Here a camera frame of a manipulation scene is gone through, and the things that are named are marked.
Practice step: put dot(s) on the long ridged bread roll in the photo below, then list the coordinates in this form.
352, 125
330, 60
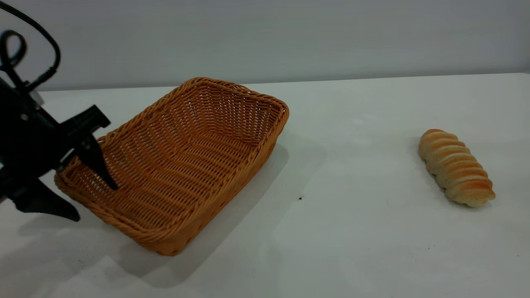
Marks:
455, 167

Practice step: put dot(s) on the orange woven wicker basket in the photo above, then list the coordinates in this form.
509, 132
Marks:
186, 165

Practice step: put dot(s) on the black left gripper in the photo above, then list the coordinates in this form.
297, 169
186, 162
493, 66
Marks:
29, 140

